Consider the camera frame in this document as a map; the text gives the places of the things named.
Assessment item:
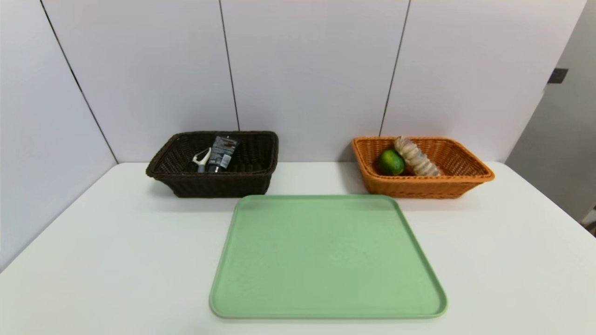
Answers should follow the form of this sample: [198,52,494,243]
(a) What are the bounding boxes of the black squeeze tube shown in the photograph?
[207,135,241,173]

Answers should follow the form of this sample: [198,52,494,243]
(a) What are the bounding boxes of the green lime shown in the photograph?
[376,148,405,176]

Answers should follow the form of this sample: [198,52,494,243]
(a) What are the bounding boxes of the white peeler with grey handle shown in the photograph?
[192,147,212,173]

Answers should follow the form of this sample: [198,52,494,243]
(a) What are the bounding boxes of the dark brown wicker basket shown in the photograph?
[145,130,279,198]

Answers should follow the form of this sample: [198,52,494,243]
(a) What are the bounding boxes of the orange wicker basket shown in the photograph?
[352,135,495,199]

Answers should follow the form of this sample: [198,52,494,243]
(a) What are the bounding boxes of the light green plastic tray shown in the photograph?
[209,194,448,320]

